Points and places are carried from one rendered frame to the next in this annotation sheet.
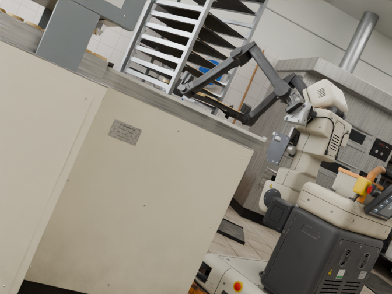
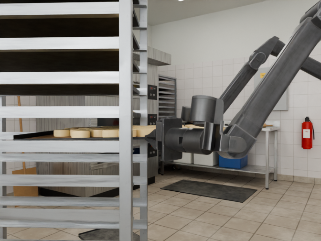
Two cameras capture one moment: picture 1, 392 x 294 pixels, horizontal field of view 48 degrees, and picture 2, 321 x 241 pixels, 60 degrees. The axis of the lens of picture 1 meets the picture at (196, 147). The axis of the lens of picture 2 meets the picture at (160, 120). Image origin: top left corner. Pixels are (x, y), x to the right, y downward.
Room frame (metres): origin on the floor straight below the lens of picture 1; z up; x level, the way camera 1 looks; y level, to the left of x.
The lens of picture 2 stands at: (2.26, 0.72, 1.04)
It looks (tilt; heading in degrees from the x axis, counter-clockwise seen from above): 1 degrees down; 317
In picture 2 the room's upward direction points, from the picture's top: straight up
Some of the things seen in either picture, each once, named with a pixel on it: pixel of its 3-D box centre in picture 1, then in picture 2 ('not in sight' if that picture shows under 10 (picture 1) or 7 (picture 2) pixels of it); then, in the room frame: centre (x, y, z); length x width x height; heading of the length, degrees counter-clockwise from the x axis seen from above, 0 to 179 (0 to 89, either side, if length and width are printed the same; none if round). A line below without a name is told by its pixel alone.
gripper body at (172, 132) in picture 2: (180, 87); (178, 139); (2.72, 0.24, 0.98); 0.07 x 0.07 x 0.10; 1
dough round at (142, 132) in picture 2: not in sight; (144, 132); (2.87, 0.22, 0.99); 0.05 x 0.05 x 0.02
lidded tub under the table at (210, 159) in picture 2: not in sight; (208, 156); (5.27, -3.17, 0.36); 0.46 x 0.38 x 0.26; 104
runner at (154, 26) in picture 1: (169, 30); (14, 11); (3.08, 0.50, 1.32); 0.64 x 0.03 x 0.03; 45
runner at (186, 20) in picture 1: (174, 18); not in sight; (3.08, 0.50, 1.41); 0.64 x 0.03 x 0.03; 45
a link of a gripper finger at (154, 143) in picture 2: not in sight; (158, 134); (2.79, 0.24, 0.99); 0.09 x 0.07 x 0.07; 1
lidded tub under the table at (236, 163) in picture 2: not in sight; (233, 158); (4.83, -3.28, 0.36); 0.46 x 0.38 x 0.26; 106
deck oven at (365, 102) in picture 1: (313, 157); (107, 119); (5.71, -1.42, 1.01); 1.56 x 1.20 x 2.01; 104
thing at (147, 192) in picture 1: (129, 198); not in sight; (1.82, 0.16, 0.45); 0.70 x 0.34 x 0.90; 116
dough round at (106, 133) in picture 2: not in sight; (111, 133); (2.92, 0.29, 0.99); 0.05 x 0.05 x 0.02
